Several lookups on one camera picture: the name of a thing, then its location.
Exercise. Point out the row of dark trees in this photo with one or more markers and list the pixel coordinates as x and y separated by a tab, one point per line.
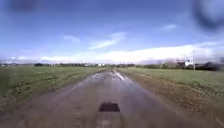
210	66

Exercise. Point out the wet grey asphalt road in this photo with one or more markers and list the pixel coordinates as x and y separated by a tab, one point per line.
110	90

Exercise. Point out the distant row of trees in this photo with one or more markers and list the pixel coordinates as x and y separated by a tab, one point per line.
60	64

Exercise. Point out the white building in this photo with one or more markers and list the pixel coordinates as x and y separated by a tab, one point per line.
189	62

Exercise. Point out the distant white buildings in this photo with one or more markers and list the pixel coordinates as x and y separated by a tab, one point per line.
101	64

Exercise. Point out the green grass field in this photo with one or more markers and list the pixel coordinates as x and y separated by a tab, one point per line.
190	76
33	75

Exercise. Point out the pole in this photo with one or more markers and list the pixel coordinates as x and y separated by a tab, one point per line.
194	61

